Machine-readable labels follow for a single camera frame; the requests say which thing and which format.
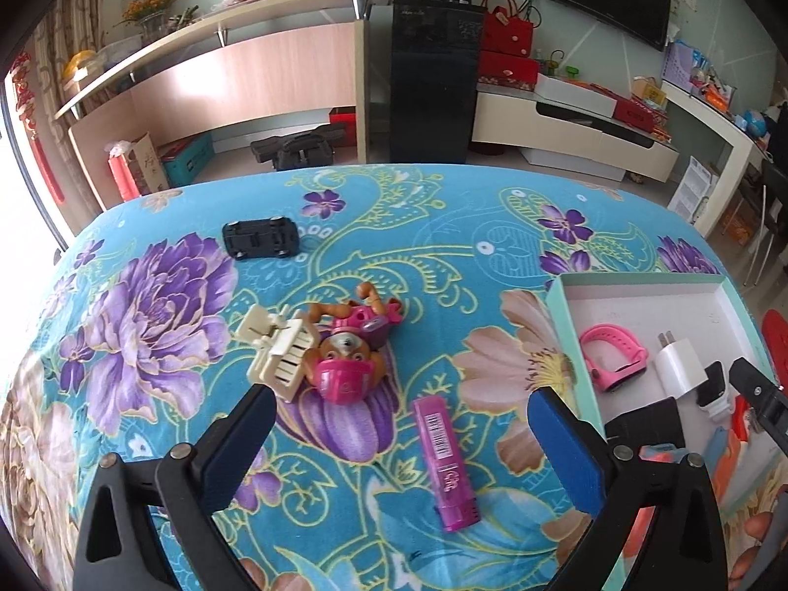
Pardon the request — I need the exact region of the wooden counter shelf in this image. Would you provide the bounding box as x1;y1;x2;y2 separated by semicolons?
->
52;0;392;210

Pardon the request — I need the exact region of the yellow flower vase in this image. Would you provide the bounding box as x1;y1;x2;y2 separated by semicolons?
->
120;0;192;38

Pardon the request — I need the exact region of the red handbag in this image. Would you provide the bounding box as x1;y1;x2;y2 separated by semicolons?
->
480;0;536;59

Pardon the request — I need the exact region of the paper gift bag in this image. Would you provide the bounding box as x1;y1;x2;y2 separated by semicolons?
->
104;131;170;201

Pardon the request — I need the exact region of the purple tube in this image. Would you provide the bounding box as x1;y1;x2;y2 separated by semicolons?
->
412;397;481;533

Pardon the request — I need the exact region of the small red box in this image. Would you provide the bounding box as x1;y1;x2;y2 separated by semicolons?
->
328;107;358;147

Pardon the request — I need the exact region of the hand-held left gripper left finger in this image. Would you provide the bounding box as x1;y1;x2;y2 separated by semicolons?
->
72;383;279;591

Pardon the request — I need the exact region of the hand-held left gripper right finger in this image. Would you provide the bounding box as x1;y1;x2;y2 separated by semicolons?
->
528;385;736;591

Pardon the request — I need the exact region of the black water dispenser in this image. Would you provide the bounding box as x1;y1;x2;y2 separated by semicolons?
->
388;0;487;166

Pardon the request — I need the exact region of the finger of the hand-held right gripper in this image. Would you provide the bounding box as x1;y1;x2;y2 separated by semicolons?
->
729;357;788;444

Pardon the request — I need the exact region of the pink watch band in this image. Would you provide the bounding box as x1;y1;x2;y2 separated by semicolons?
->
579;324;650;395

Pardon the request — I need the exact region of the large orange blue toy knife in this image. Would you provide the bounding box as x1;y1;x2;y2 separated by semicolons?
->
705;409;764;509

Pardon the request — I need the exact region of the red teal box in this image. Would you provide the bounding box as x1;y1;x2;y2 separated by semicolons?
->
159;132;215;187

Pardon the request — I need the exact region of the cream television cabinet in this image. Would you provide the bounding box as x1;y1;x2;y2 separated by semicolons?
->
471;83;681;184

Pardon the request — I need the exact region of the white tray box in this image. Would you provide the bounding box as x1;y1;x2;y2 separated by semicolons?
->
545;272;784;506

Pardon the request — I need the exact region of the black bag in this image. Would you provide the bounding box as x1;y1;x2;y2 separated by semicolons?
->
249;125;346;171

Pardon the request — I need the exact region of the red hanging decoration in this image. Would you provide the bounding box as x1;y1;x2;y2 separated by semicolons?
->
9;52;66;204

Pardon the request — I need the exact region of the red stool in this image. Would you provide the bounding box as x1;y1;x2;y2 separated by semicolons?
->
760;311;788;370

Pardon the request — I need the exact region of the black toy car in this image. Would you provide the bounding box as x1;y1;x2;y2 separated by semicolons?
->
222;215;302;261

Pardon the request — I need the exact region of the pink pup toy figure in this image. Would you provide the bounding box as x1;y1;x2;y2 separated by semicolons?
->
306;281;404;407

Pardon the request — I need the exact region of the cream hair claw clip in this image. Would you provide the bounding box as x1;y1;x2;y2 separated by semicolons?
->
246;304;321;404

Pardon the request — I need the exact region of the white flat box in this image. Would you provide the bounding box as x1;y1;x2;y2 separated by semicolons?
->
535;72;617;118

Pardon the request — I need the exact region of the white smartwatch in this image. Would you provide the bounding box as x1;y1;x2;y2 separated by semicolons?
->
695;360;736;423

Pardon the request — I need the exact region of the black rectangular block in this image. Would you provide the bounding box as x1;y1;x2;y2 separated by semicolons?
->
605;397;686;452

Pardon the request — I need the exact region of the red flat box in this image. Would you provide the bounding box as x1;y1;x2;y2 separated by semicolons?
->
616;95;669;130

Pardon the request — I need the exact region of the white desk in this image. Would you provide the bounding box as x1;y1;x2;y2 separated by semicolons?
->
661;80;770;235

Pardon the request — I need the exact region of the white charger adapter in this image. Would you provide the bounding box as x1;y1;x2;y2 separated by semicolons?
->
653;331;709;413

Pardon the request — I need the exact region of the white printed carton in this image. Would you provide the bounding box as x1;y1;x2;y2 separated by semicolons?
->
668;156;718;216

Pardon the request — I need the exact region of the floral blue blanket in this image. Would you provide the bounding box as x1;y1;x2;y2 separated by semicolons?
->
0;163;788;591

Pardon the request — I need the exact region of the dark chair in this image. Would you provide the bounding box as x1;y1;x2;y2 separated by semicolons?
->
742;157;788;287

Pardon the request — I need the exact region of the red gift box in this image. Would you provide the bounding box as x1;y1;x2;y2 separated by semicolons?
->
477;49;543;88

